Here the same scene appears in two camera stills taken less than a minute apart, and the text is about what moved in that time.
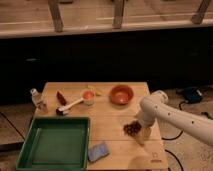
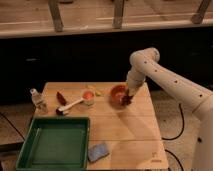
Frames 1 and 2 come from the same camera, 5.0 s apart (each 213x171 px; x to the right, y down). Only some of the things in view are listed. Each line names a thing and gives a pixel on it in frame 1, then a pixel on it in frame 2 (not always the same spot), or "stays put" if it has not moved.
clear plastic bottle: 38,101 stays put
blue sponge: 97,152 stays put
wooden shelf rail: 19,18 stays put
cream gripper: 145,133 -> 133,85
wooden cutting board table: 109,107 stays put
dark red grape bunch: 132,128 -> 126,99
